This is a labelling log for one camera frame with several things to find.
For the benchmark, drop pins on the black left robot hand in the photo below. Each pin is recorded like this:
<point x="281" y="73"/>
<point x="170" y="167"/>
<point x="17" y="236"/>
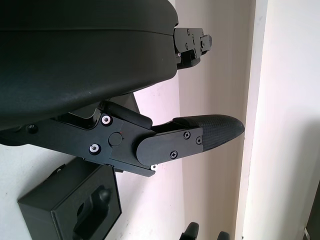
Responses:
<point x="75" y="62"/>

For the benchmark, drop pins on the black camera box base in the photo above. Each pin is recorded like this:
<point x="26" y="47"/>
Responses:
<point x="65" y="200"/>

